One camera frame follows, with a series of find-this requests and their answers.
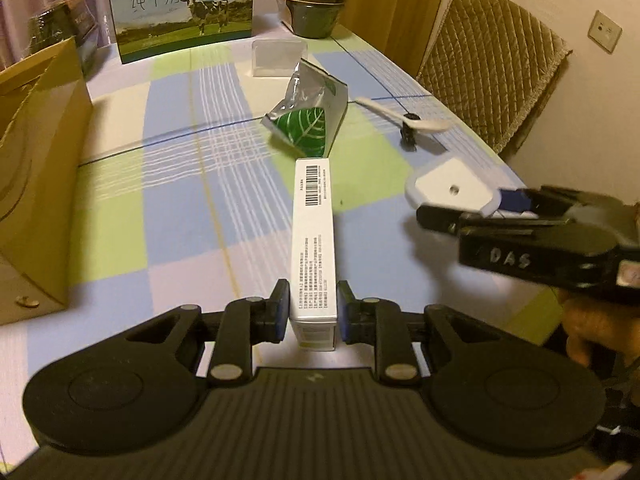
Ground person's right hand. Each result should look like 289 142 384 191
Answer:
556 294 640 369

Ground checked cloth desktop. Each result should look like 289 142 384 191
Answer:
0 12 568 396

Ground brown cardboard box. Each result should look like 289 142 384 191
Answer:
0 36 95 327

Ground yellow brown curtain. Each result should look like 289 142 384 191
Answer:
335 0 454 78

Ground silver foil bag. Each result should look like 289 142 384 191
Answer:
261 58 348 159

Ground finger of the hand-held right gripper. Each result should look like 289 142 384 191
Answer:
492 185 592 220
416 203 540 237

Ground short black cable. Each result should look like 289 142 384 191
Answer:
398 111 422 151

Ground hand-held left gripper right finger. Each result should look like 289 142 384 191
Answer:
337 280 501 386

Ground cow print milk carton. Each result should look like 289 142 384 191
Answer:
106 0 256 65

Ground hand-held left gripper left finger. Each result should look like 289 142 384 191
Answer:
125 278 292 386

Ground beige wall socket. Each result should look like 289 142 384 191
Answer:
587 9 623 55

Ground long white box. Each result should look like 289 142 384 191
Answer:
288 156 339 352

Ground quilted cover chair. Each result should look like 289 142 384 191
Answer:
416 0 574 156

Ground white square device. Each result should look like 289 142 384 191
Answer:
404 156 501 219

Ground white plastic spoon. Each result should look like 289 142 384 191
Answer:
355 96 451 134

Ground clear plastic box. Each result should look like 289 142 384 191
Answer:
252 38 309 79

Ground dark wrapped package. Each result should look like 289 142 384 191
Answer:
22 0 101 78

